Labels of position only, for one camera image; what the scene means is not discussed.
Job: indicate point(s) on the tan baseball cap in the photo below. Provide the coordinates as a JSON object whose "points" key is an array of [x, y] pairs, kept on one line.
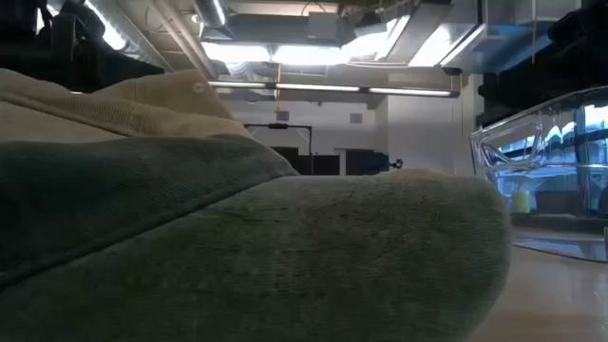
{"points": [[142, 104]]}

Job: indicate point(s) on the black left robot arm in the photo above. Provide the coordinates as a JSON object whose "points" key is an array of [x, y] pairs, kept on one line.
{"points": [[71, 66]]}

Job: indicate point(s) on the yellow-green bottle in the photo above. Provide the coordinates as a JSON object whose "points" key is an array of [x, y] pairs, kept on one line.
{"points": [[521, 203]]}

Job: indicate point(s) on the silver rectangular air duct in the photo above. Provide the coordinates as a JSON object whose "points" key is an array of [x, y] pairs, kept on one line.
{"points": [[475, 38]]}

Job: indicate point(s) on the clear plastic bin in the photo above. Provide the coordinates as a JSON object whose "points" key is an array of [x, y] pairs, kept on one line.
{"points": [[537, 123]]}

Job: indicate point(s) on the black stand frame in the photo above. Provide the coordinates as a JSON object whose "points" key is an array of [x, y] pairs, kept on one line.
{"points": [[278, 126]]}

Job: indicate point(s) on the green baseball cap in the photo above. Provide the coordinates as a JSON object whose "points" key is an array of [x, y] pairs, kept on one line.
{"points": [[285, 261]]}

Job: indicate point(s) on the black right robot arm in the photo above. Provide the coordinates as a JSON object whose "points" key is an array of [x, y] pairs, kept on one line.
{"points": [[582, 28]]}

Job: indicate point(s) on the dark desk furniture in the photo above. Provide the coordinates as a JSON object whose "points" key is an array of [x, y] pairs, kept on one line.
{"points": [[361, 161]]}

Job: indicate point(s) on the long ceiling light fixture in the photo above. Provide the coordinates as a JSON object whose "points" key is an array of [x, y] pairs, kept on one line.
{"points": [[313, 87]]}

